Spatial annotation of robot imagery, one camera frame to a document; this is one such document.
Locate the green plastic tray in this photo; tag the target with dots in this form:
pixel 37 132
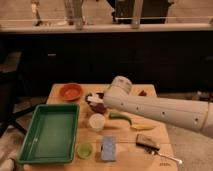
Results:
pixel 51 135

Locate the white cup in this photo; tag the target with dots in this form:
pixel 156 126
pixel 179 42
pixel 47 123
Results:
pixel 97 122

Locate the purple bowl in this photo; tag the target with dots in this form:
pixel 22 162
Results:
pixel 98 108

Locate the green chili pepper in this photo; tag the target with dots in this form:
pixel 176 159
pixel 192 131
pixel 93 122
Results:
pixel 120 116

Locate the orange bowl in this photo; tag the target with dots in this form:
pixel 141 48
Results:
pixel 70 91

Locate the black office chair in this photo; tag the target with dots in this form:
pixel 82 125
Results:
pixel 9 62

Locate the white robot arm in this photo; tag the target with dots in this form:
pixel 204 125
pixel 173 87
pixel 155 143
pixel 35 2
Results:
pixel 196 116

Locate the yellow banana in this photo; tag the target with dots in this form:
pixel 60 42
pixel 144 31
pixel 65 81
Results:
pixel 142 127

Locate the brown grape bunch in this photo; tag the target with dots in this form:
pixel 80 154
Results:
pixel 142 93

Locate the small green cup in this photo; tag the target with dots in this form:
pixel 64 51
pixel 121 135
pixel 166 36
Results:
pixel 84 150

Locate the blue sponge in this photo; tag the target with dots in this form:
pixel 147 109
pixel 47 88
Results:
pixel 108 149

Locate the silver fork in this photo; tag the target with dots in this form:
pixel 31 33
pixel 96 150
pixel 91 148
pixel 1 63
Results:
pixel 155 152

